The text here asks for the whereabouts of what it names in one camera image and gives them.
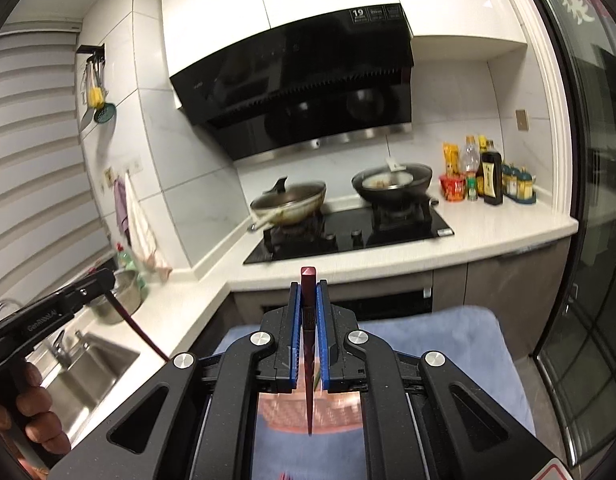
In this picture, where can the yellow snack packet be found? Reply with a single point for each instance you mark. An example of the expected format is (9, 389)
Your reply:
(452, 160)

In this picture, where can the green spice jar rack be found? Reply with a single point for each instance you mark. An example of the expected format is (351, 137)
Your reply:
(518, 184)

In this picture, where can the green dish soap bottle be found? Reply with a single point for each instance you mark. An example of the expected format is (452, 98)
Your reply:
(126, 262)

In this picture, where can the dark purple chopstick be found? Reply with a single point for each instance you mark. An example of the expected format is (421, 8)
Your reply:
(308, 285)

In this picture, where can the red instant noodle cup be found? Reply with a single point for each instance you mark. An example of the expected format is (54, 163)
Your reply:
(453, 188)

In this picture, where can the clear plastic oil bottle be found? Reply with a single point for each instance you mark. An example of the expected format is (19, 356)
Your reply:
(470, 156)

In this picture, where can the chrome faucet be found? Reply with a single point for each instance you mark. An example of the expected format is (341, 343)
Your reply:
(57, 344)

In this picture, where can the beige wok with glass lid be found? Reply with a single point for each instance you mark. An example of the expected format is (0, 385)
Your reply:
(285, 205)

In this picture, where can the brass wall switch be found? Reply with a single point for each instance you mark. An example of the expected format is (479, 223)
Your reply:
(522, 122)

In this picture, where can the dark soy sauce bottle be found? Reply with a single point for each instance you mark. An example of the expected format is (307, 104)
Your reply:
(492, 166)

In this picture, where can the stainless steel bowl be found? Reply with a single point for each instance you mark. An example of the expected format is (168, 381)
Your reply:
(126, 291)

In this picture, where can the dark green chopstick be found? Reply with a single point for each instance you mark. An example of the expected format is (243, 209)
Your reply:
(316, 381)

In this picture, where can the blue-grey table cloth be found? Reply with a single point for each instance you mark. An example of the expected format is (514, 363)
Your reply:
(423, 417)

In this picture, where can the dark maroon chopstick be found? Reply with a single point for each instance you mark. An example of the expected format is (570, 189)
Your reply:
(134, 326)

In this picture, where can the black gas hob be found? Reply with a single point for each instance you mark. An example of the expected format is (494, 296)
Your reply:
(350, 230)

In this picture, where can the yellow hanging brush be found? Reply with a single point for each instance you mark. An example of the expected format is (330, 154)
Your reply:
(95, 97)

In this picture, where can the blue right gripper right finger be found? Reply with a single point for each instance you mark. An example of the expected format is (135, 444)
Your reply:
(324, 339)

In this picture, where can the yellow-capped sauce bottle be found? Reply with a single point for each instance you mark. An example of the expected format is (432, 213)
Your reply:
(482, 148)

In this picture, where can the black range hood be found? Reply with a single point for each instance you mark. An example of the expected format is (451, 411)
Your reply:
(334, 74)

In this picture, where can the pink perforated utensil holder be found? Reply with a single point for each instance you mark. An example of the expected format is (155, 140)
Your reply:
(332, 412)

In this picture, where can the purple hanging cloth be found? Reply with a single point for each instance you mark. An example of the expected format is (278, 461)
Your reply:
(120, 207)

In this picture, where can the black frying pan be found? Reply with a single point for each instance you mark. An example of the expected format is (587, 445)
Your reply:
(393, 185)

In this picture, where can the teal hanging strainer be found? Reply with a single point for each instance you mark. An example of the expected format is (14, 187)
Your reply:
(105, 113)

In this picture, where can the white hanging towel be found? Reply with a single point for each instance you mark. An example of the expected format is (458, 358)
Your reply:
(142, 240)

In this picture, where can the small green-capped jar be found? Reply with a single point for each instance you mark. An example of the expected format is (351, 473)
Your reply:
(471, 187)

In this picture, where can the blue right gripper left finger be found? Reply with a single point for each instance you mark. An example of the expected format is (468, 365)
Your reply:
(290, 339)

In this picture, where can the person's left hand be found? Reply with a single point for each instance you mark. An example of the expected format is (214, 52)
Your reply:
(43, 427)

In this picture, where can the stainless steel sink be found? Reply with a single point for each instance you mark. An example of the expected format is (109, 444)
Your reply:
(80, 377)

